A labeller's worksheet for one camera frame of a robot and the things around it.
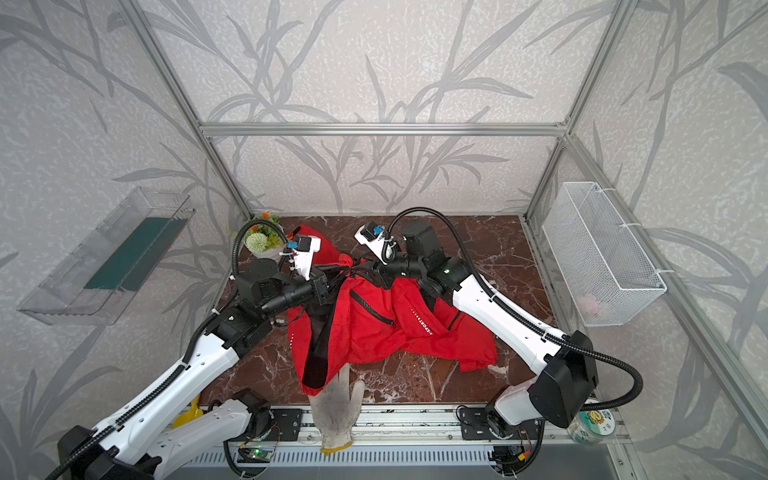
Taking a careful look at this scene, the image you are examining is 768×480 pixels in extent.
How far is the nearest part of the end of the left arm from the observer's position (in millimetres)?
601

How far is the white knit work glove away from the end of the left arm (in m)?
0.27

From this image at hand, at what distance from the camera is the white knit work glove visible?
0.72 m
